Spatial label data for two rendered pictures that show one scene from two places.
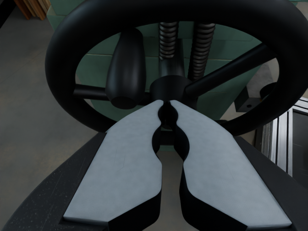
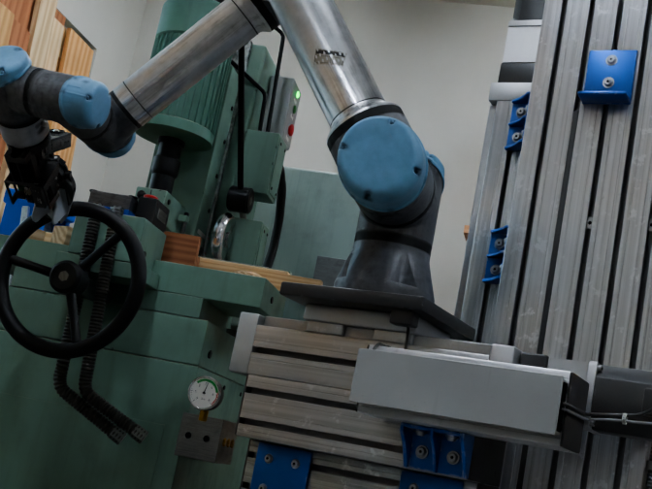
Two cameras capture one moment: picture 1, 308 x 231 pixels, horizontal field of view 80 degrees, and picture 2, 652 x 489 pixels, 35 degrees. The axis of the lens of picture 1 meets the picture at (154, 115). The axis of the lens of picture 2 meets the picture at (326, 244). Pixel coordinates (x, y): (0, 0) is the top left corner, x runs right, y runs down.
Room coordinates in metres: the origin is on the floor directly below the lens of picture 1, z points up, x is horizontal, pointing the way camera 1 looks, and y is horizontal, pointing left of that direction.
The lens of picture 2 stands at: (-1.58, -0.85, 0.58)
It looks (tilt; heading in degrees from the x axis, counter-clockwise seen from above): 12 degrees up; 12
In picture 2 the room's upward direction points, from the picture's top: 11 degrees clockwise
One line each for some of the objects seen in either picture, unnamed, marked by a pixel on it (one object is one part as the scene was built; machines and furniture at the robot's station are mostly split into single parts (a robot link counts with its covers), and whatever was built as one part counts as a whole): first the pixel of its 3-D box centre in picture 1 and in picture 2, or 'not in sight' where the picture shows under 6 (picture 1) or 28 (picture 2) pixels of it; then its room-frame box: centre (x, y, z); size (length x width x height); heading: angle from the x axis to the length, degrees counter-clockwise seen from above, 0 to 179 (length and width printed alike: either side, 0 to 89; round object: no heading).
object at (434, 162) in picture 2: not in sight; (401, 197); (-0.10, -0.62, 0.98); 0.13 x 0.12 x 0.14; 178
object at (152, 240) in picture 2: not in sight; (118, 243); (0.27, -0.03, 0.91); 0.15 x 0.14 x 0.09; 91
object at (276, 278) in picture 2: not in sight; (190, 269); (0.47, -0.12, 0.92); 0.57 x 0.02 x 0.04; 91
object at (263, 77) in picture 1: (252, 88); (208, 439); (0.33, -0.28, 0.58); 0.12 x 0.08 x 0.08; 1
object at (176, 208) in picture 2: not in sight; (158, 215); (0.48, -0.02, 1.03); 0.14 x 0.07 x 0.09; 1
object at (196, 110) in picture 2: not in sight; (187, 75); (0.46, -0.01, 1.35); 0.18 x 0.18 x 0.31
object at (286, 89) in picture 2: not in sight; (280, 113); (0.79, -0.15, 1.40); 0.10 x 0.06 x 0.16; 1
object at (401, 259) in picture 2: not in sight; (387, 273); (-0.10, -0.62, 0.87); 0.15 x 0.15 x 0.10
